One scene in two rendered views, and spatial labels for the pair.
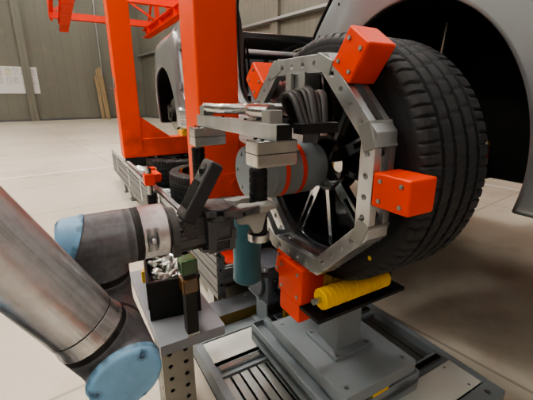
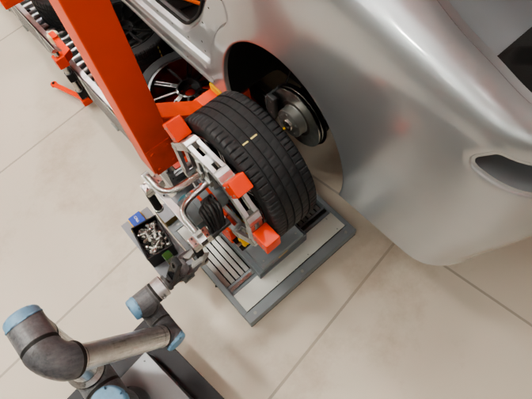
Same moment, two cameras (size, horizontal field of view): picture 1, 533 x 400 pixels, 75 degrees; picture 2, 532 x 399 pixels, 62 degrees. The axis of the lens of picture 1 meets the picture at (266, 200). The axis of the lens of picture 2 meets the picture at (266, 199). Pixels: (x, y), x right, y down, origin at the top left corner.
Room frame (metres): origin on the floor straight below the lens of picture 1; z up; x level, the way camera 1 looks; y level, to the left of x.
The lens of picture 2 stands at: (-0.08, -0.25, 2.50)
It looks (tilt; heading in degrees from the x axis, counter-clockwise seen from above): 61 degrees down; 357
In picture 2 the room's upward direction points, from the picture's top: 9 degrees counter-clockwise
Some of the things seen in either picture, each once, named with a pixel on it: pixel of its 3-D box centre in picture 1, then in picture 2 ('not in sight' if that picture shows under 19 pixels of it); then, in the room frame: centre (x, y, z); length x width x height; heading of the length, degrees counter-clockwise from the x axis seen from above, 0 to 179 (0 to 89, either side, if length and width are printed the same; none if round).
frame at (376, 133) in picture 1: (304, 165); (218, 190); (0.92, -0.10, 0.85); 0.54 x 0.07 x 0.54; 30
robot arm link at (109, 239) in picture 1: (98, 242); (143, 302); (0.51, 0.27, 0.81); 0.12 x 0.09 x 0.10; 120
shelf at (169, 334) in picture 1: (170, 299); (157, 244); (0.92, 0.29, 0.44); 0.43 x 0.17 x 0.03; 30
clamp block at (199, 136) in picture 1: (207, 135); (153, 185); (0.96, 0.16, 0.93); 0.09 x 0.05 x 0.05; 120
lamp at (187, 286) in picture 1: (188, 282); not in sight; (0.75, 0.19, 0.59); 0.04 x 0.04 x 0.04; 30
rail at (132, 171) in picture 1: (158, 200); (76, 69); (2.49, 0.82, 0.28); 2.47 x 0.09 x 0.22; 30
